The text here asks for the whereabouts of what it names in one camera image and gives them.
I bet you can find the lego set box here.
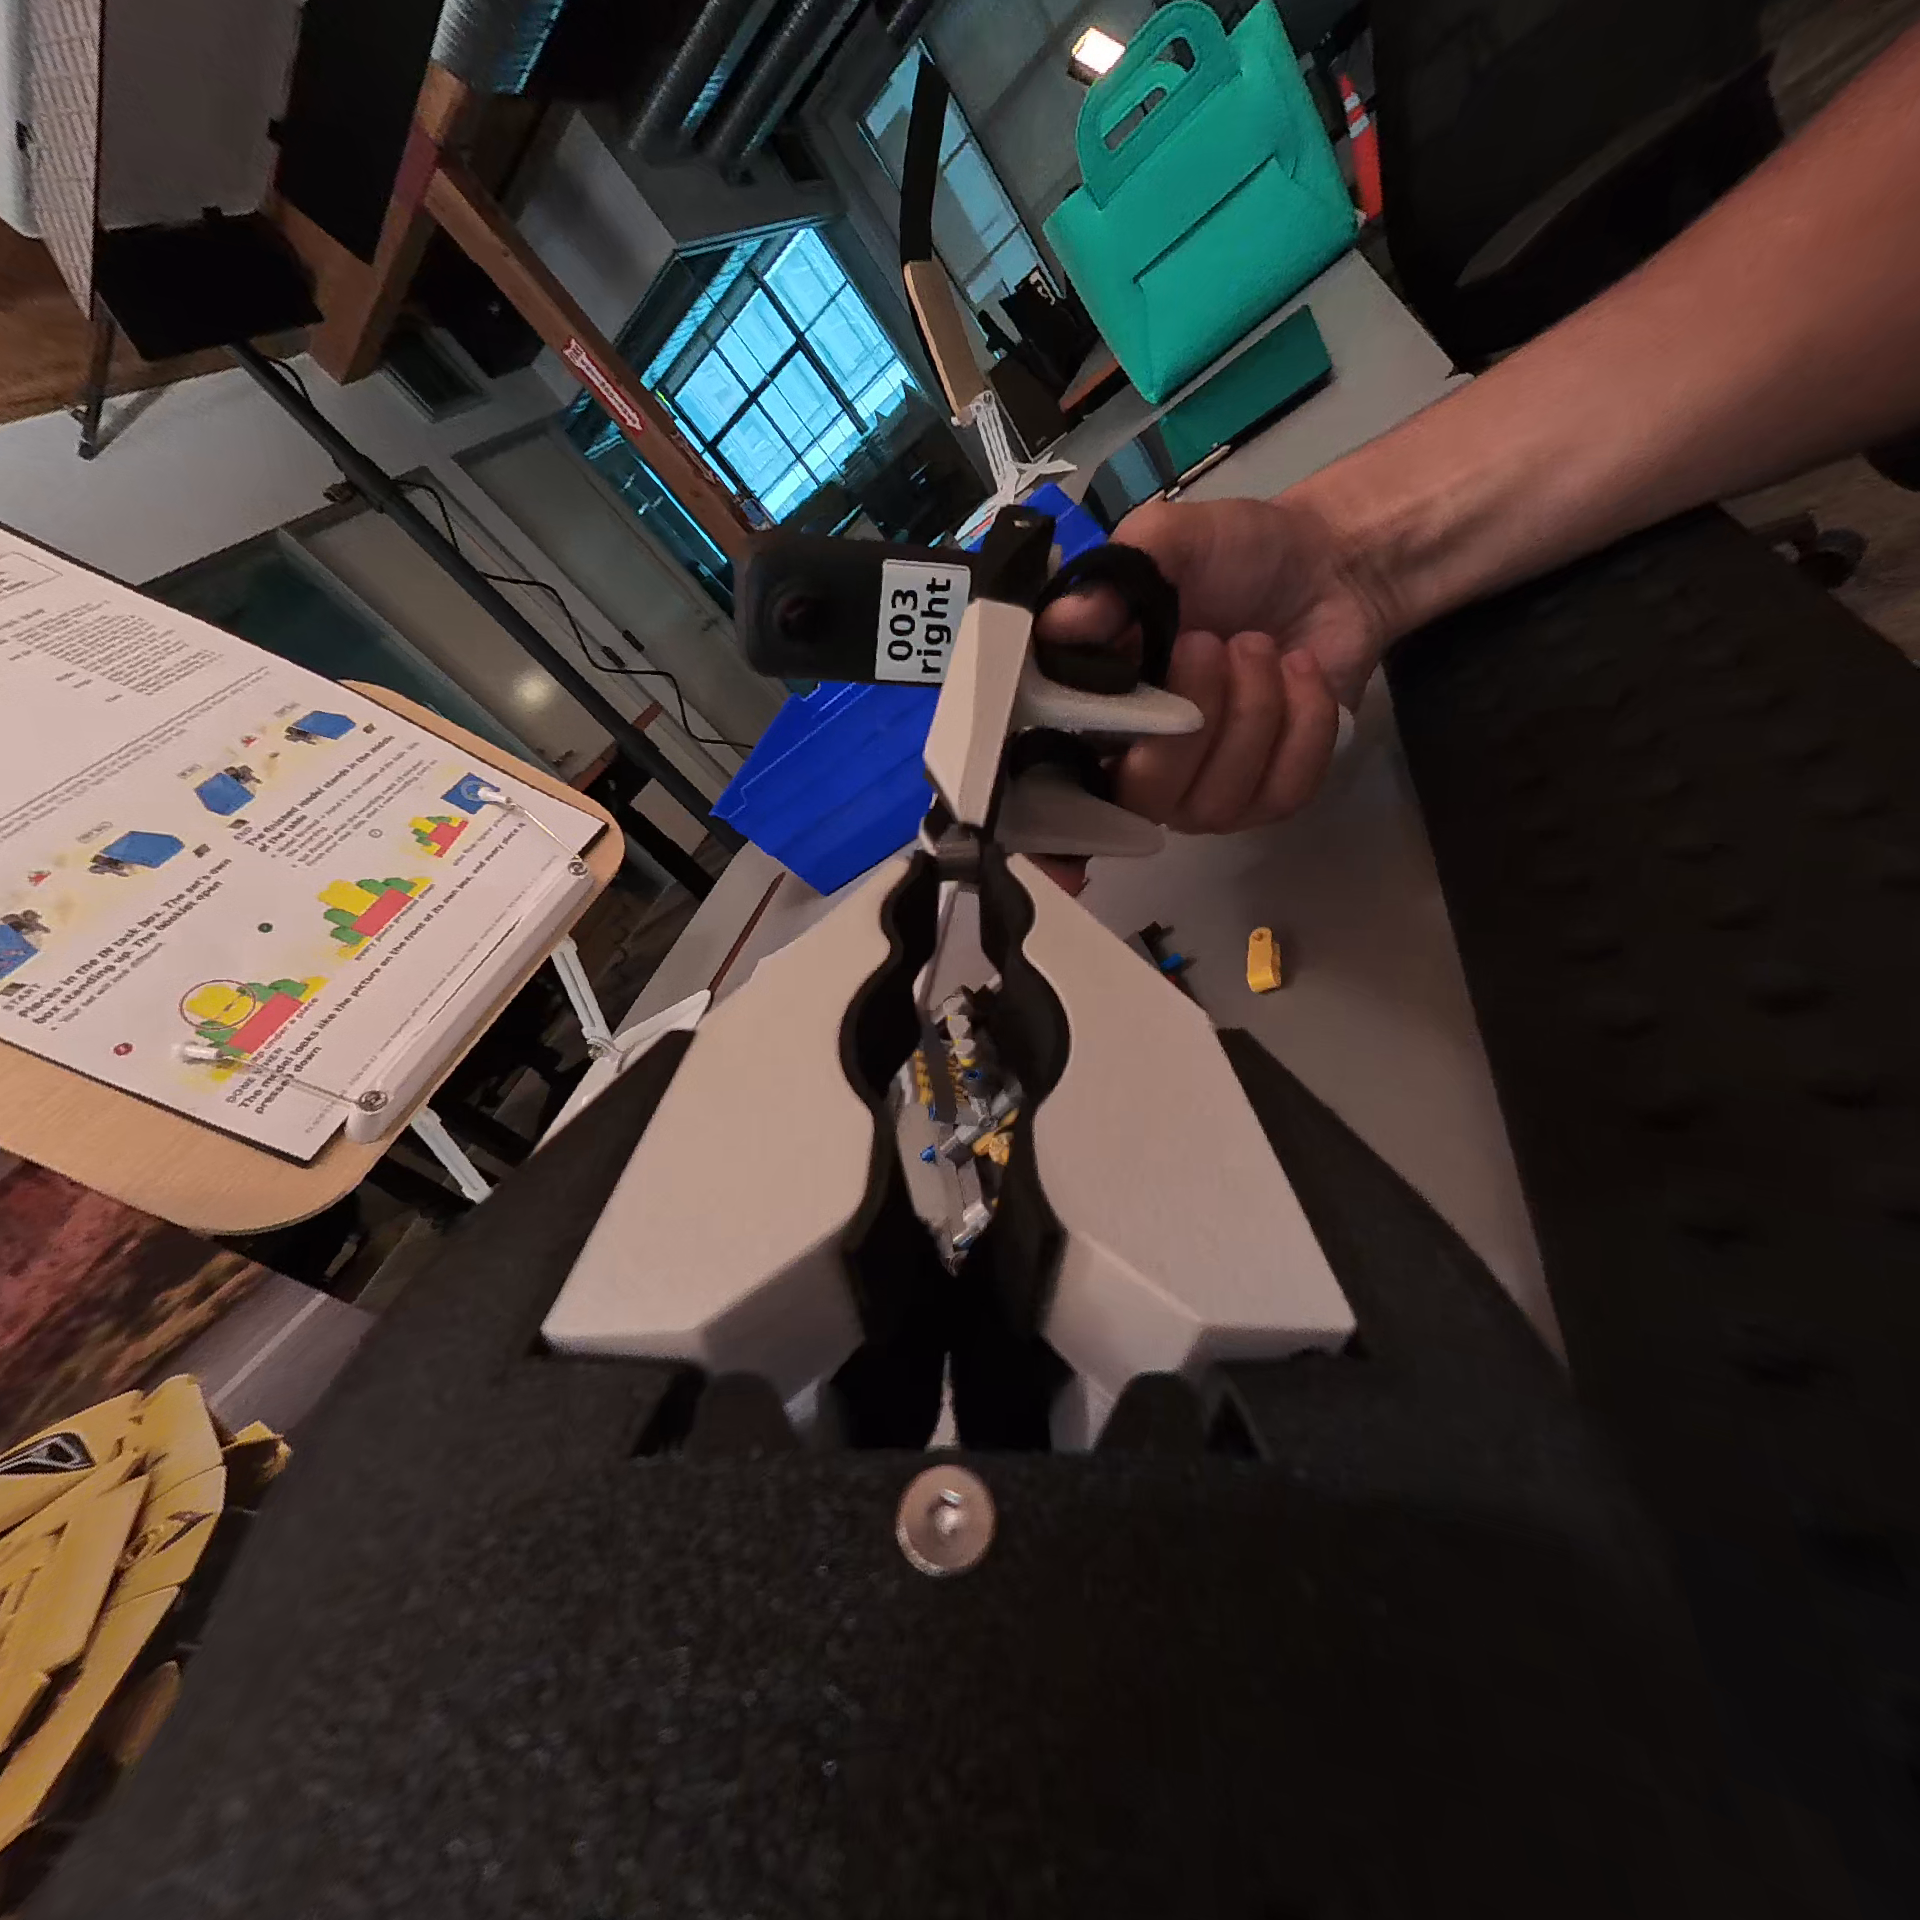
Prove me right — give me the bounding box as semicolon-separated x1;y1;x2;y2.
0;1161;378;1853

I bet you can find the black cable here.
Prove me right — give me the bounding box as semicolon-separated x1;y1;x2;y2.
238;342;754;753

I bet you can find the person's right hand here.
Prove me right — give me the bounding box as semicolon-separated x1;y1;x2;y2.
1036;496;1400;841

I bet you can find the green box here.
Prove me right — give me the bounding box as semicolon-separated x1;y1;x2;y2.
1152;306;1337;471

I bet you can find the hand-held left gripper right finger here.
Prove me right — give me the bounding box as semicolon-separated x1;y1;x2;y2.
992;856;1360;1373

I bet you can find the lego car chassis assembly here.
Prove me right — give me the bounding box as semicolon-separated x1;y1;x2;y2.
892;983;1031;1273

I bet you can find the green felt bag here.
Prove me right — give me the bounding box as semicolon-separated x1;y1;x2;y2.
1040;0;1360;406

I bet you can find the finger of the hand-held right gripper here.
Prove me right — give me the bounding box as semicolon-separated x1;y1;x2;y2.
920;597;1040;841

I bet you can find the printed instruction sheet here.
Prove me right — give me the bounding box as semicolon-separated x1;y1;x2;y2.
0;526;597;1166

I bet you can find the window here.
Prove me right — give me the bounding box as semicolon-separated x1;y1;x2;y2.
641;223;920;513

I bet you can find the wooden instruction stand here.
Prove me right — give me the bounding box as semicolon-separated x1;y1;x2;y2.
0;681;710;1240

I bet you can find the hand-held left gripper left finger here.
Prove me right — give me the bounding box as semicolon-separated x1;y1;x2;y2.
544;856;920;1373

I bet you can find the person's right forearm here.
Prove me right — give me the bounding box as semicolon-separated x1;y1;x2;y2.
1318;29;1920;662

